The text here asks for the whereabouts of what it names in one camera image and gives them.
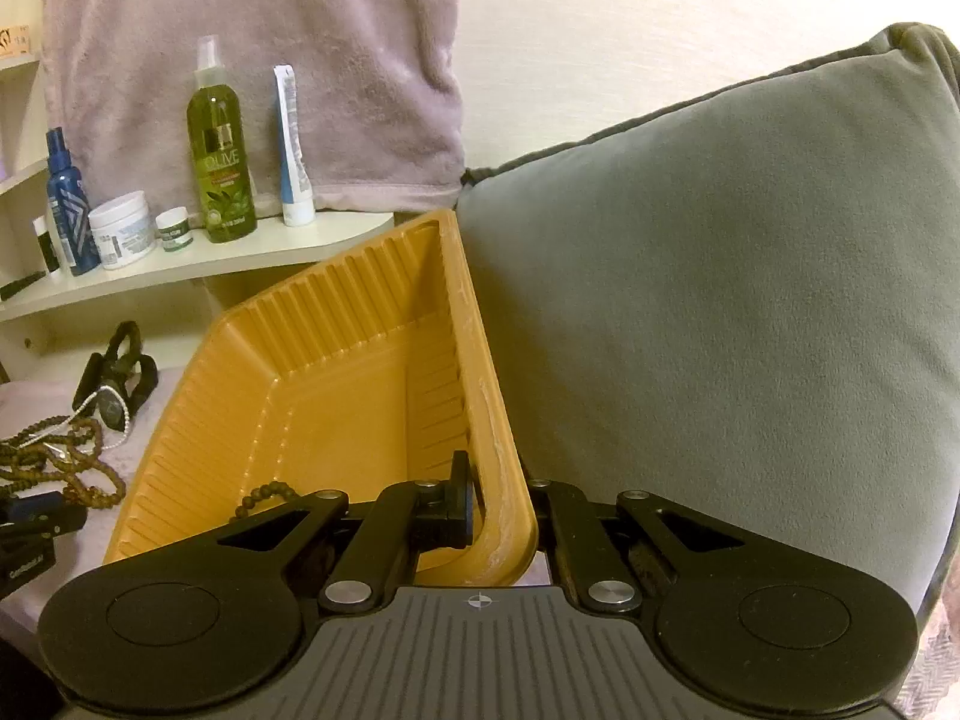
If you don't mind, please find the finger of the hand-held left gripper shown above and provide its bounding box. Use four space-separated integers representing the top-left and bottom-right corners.
0 491 89 542

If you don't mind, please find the white and blue tube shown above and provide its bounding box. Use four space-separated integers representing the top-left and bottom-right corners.
272 64 317 227

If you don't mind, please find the dark bead bracelet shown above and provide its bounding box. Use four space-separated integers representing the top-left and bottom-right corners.
234 482 299 524

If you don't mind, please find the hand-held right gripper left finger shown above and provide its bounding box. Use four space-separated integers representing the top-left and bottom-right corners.
216 450 485 613

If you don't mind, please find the yellow plastic tray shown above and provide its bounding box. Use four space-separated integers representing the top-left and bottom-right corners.
101 208 538 587

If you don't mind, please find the pink fleece towel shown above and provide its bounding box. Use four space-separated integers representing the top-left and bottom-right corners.
37 0 466 215

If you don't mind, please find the silver bead bracelet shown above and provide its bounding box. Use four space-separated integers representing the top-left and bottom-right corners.
70 382 142 434

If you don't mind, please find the grey pillow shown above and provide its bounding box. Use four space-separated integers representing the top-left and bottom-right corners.
456 22 960 631

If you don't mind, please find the brown bead necklace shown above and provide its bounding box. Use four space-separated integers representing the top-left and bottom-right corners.
0 418 126 512

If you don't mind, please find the large white jar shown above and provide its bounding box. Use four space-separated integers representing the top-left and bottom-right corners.
88 191 159 272

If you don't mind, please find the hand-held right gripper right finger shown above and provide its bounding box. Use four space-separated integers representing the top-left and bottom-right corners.
525 475 748 614

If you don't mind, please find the small green label jar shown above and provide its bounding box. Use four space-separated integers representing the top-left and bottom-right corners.
155 206 194 253

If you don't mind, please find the patterned white cloth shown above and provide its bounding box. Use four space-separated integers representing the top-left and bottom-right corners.
892 592 960 720

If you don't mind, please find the green spray bottle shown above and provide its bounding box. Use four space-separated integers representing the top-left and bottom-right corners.
186 36 259 245

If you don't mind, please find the dark green lip balm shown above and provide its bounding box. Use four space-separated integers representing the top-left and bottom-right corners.
31 216 62 276

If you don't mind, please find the cream wooden shelf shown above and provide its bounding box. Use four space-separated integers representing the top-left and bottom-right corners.
0 52 395 365

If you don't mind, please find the blue spray bottle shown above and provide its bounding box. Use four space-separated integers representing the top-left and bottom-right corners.
45 127 101 277

